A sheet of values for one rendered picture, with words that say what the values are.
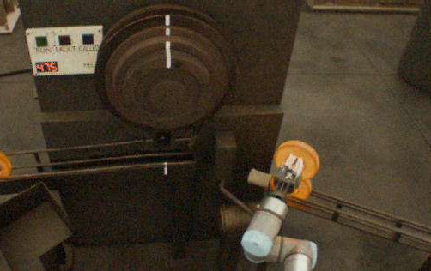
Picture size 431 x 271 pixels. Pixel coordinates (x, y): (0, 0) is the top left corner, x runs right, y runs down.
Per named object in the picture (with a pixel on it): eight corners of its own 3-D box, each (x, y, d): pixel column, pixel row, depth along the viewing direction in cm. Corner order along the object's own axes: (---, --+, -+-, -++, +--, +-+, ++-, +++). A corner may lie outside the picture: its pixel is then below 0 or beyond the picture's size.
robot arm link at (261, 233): (238, 249, 130) (239, 238, 122) (255, 215, 136) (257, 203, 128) (265, 261, 128) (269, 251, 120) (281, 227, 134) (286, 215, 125)
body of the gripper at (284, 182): (302, 169, 133) (288, 201, 127) (299, 182, 140) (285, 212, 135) (280, 160, 135) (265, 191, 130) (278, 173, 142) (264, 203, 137)
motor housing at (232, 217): (209, 261, 214) (218, 197, 178) (251, 257, 218) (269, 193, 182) (212, 284, 205) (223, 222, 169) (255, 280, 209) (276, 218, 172)
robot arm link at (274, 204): (282, 226, 133) (254, 214, 136) (288, 213, 135) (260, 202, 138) (284, 215, 126) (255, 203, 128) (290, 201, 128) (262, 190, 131)
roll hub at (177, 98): (125, 121, 143) (121, 50, 124) (207, 117, 147) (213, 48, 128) (125, 131, 139) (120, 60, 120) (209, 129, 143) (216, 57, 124)
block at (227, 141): (209, 169, 186) (213, 129, 170) (227, 168, 187) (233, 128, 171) (212, 188, 178) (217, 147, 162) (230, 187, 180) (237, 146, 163)
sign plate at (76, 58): (35, 72, 146) (27, 28, 134) (106, 69, 150) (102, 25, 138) (34, 76, 144) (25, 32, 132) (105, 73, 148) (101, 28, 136)
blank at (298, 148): (280, 134, 144) (276, 139, 142) (323, 147, 139) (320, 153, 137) (274, 166, 154) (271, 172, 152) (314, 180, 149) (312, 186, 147)
